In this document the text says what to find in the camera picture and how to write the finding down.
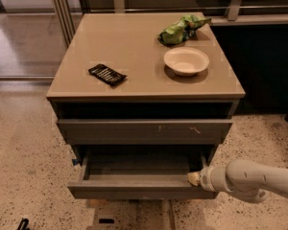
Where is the grey drawer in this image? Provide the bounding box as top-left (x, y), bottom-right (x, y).
top-left (57, 119), bottom-right (232, 145)
top-left (68, 154), bottom-right (217, 200)

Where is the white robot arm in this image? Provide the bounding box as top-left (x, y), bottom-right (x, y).
top-left (187, 159), bottom-right (288, 203)

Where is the grey drawer cabinet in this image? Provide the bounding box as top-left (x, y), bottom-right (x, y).
top-left (45, 12), bottom-right (247, 200)

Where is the grey top drawer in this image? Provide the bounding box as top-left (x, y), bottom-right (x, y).
top-left (57, 119), bottom-right (232, 145)

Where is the white paper bowl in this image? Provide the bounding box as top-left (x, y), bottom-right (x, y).
top-left (163, 47), bottom-right (209, 77)

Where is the black snack packet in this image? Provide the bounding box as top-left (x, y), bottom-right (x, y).
top-left (88, 64), bottom-right (127, 86)

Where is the green chip bag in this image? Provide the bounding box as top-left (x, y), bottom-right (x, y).
top-left (158, 14), bottom-right (211, 46)

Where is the black object bottom left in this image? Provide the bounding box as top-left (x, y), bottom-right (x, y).
top-left (17, 218), bottom-right (30, 230)

